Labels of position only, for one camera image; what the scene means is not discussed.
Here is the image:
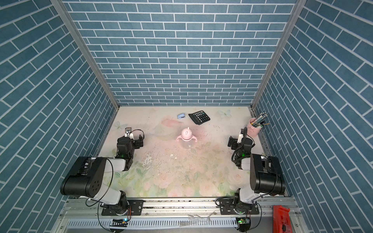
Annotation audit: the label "pink bottle cap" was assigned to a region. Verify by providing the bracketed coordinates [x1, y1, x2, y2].
[181, 127, 193, 141]

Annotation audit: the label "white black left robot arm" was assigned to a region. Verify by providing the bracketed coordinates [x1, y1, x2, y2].
[60, 131, 145, 217]

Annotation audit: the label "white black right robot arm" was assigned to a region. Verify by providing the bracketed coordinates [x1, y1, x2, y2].
[215, 134, 286, 215]

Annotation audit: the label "pink pen holder cup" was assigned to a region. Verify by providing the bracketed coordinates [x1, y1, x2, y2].
[247, 117, 262, 138]

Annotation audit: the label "pens in pink cup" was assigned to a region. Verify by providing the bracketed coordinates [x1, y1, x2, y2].
[251, 112, 268, 127]

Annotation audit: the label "black desk calculator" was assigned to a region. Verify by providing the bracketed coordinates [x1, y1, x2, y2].
[188, 110, 210, 125]

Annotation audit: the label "light blue mini stapler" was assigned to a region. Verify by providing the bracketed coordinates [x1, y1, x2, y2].
[177, 113, 186, 119]

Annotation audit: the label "red tool box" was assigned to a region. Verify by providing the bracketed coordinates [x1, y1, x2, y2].
[273, 205, 292, 233]

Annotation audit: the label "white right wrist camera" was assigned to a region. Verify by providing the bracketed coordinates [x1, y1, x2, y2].
[237, 129, 244, 144]

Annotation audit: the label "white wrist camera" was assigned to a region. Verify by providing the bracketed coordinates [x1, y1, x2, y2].
[124, 127, 134, 139]
[237, 129, 244, 144]

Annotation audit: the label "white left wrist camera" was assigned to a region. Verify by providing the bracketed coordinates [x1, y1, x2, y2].
[124, 127, 134, 139]

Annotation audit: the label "white slotted cable duct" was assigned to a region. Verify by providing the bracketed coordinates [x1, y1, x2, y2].
[67, 217, 238, 230]

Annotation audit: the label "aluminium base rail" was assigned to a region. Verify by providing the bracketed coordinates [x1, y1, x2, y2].
[58, 196, 301, 219]

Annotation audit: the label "aluminium corner post right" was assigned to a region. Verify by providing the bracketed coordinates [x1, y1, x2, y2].
[251, 0, 307, 110]

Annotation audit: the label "aluminium corner post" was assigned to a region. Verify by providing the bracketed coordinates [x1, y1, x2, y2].
[251, 0, 307, 110]
[51, 0, 120, 110]

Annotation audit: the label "aluminium corner post left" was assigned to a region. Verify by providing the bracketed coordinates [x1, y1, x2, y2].
[51, 0, 120, 110]

